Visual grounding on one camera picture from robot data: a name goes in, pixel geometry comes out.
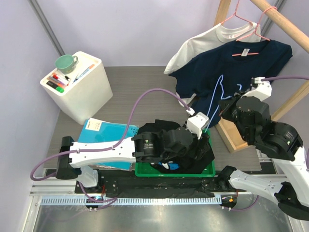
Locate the navy blue t-shirt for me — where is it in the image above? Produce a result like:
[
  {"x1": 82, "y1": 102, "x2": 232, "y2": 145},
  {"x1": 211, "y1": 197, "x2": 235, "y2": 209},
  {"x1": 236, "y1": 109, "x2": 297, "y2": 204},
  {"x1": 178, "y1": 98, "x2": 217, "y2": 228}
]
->
[{"x1": 170, "y1": 40, "x2": 293, "y2": 127}]

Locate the black flower print t-shirt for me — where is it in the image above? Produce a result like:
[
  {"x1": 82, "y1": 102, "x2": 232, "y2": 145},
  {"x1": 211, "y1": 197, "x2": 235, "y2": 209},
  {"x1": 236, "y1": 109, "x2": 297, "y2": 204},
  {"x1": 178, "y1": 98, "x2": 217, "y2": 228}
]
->
[{"x1": 132, "y1": 119, "x2": 214, "y2": 174}]

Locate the white t-shirt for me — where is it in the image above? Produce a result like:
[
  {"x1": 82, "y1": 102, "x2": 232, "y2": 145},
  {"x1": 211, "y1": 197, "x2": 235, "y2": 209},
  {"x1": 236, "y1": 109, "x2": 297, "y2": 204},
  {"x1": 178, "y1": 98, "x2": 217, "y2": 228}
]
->
[{"x1": 163, "y1": 22, "x2": 262, "y2": 107}]

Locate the pink hanger of navy shirt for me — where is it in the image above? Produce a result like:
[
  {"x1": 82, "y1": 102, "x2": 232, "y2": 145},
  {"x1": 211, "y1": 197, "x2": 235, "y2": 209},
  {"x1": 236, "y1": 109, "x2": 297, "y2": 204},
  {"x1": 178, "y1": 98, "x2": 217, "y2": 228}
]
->
[{"x1": 232, "y1": 6, "x2": 278, "y2": 57}]

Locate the pink hanger of white shirt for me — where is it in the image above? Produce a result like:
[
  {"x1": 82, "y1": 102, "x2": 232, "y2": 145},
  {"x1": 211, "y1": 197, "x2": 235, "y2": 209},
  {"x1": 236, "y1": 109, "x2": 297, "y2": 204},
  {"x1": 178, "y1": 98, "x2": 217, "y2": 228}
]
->
[{"x1": 221, "y1": 0, "x2": 253, "y2": 25}]

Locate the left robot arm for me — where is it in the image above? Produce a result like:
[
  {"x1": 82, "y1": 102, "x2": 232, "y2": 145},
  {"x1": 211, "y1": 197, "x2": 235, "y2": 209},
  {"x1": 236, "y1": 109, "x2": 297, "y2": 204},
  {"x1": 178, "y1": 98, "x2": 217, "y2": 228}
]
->
[{"x1": 56, "y1": 127, "x2": 202, "y2": 193}]

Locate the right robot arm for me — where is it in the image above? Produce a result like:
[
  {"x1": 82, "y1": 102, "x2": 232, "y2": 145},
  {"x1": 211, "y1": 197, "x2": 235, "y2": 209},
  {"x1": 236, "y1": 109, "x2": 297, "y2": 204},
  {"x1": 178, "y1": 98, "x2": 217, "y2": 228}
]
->
[{"x1": 218, "y1": 94, "x2": 309, "y2": 221}]

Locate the wooden clothes rack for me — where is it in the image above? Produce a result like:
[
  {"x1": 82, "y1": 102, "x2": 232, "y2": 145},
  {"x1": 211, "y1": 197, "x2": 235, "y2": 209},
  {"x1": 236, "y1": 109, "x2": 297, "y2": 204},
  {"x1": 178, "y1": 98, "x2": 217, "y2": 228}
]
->
[{"x1": 215, "y1": 0, "x2": 309, "y2": 153}]

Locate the green plastic tray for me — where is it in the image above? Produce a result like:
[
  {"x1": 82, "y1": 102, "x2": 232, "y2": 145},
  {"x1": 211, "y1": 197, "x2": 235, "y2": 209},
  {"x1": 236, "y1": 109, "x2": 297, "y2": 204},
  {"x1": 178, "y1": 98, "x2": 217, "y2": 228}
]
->
[{"x1": 135, "y1": 138, "x2": 215, "y2": 177}]

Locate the blue folder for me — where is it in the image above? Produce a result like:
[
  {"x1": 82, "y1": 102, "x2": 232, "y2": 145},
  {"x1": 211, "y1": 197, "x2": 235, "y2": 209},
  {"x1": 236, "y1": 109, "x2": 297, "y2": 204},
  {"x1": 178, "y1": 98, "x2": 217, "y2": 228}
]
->
[{"x1": 78, "y1": 118, "x2": 132, "y2": 171}]

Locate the white square bin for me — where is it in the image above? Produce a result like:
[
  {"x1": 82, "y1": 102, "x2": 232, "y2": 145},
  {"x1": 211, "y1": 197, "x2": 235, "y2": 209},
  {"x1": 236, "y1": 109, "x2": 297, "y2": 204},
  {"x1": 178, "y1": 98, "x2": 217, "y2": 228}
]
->
[{"x1": 40, "y1": 51, "x2": 113, "y2": 125}]

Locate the orange tipped white pen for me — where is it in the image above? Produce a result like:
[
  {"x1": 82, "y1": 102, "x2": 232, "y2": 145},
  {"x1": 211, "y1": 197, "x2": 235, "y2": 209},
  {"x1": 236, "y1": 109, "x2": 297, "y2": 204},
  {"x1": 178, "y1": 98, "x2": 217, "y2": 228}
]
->
[{"x1": 77, "y1": 64, "x2": 95, "y2": 79}]

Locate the green ceramic cup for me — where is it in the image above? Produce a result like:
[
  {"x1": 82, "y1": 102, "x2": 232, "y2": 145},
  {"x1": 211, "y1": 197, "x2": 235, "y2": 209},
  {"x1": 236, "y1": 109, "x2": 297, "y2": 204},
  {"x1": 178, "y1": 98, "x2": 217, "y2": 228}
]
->
[{"x1": 55, "y1": 55, "x2": 78, "y2": 74}]

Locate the green capped marker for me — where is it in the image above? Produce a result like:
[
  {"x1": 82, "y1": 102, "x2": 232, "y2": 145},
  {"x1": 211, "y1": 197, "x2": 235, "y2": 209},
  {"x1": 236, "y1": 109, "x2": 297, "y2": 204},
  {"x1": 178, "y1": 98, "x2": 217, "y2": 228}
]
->
[{"x1": 56, "y1": 87, "x2": 64, "y2": 93}]

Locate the red marker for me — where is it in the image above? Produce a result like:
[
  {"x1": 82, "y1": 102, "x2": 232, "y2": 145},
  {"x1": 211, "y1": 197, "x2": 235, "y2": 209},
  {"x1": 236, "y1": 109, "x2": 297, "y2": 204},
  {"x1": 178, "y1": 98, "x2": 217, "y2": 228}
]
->
[{"x1": 52, "y1": 73, "x2": 69, "y2": 85}]

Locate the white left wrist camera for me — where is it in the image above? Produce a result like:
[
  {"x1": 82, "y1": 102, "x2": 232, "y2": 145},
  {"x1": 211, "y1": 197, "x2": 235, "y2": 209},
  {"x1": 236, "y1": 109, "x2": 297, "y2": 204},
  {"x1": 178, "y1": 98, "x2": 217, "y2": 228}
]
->
[{"x1": 186, "y1": 112, "x2": 210, "y2": 140}]

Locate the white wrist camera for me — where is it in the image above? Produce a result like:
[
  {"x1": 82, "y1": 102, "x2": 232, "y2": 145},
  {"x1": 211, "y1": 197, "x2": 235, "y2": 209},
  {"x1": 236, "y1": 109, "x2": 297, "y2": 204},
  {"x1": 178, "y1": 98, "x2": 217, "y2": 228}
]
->
[
  {"x1": 243, "y1": 77, "x2": 272, "y2": 102},
  {"x1": 186, "y1": 112, "x2": 210, "y2": 140}
]

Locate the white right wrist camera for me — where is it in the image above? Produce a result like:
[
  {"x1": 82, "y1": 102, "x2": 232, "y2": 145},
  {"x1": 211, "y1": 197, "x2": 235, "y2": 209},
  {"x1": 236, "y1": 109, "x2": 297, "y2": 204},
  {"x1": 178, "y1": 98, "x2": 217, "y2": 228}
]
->
[{"x1": 243, "y1": 77, "x2": 272, "y2": 102}]

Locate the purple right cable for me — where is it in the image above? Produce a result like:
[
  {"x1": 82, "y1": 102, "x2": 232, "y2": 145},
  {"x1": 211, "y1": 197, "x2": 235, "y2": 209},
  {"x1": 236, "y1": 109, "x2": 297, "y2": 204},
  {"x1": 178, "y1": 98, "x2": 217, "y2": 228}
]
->
[{"x1": 264, "y1": 75, "x2": 309, "y2": 82}]

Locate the purple cable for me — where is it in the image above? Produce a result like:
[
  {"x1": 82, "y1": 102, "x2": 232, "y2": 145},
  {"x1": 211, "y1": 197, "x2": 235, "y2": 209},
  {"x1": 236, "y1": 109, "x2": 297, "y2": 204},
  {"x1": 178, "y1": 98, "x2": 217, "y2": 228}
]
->
[
  {"x1": 264, "y1": 75, "x2": 309, "y2": 82},
  {"x1": 30, "y1": 87, "x2": 194, "y2": 182}
]

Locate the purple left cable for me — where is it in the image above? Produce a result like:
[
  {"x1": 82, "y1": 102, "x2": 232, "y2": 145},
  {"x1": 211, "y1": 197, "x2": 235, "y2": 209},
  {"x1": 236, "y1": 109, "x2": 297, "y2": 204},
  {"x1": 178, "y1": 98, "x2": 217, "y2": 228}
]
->
[{"x1": 30, "y1": 87, "x2": 194, "y2": 182}]

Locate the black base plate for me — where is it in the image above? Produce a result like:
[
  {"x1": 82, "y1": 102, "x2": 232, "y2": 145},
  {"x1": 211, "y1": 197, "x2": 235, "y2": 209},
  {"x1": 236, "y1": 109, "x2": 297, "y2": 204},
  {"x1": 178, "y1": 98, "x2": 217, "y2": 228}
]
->
[{"x1": 85, "y1": 170, "x2": 233, "y2": 199}]

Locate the white slotted cable duct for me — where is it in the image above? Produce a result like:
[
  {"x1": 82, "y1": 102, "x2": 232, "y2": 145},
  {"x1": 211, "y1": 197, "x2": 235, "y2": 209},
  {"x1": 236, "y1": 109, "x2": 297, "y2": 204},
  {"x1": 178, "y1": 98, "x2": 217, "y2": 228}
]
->
[{"x1": 41, "y1": 195, "x2": 222, "y2": 206}]

